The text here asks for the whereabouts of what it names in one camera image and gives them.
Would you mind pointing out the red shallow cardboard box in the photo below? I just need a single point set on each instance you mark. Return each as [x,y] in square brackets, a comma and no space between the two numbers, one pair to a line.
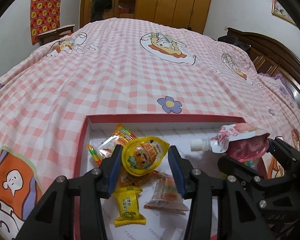
[178,130]

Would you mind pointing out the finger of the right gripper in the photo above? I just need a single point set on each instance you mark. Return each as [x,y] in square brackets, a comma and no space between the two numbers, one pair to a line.
[245,169]
[284,153]

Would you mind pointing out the yellow candy packet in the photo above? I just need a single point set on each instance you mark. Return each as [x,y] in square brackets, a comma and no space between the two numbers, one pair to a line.
[127,200]

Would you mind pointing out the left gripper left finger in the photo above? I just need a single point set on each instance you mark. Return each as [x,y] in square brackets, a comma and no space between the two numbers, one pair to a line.
[74,205]

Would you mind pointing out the orange jelly cup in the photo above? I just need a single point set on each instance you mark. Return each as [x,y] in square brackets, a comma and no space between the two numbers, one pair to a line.
[126,179]

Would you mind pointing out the yellow jelly cup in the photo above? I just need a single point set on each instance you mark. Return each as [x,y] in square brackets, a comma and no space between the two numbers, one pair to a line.
[142,156]

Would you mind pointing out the pink drink pouch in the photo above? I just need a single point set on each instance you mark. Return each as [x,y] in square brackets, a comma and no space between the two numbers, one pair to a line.
[240,141]

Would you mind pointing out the dark wooden side table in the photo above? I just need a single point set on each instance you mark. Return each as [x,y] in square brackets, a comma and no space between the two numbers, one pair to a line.
[55,34]

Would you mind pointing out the wooden wardrobe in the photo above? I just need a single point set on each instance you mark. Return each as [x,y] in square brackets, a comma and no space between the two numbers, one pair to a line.
[188,14]

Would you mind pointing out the orange striped candy wrapper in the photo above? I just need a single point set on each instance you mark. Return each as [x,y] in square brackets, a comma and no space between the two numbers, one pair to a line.
[103,150]

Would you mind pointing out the dark wooden headboard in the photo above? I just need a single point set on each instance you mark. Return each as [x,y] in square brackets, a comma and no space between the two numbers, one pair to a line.
[269,56]

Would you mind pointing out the pink checkered cartoon bedsheet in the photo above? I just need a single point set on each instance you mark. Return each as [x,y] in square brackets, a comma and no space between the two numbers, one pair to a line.
[113,70]

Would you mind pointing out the blue clear candy bag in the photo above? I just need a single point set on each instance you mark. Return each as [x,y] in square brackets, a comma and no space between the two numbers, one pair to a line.
[252,163]

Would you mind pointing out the clear colourful candy packet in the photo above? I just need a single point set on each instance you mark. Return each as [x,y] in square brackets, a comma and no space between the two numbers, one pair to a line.
[165,195]

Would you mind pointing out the framed wall picture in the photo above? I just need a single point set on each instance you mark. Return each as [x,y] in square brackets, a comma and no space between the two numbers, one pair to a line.
[279,11]

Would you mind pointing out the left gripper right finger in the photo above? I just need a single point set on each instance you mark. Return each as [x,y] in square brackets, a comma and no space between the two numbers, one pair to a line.
[237,215]

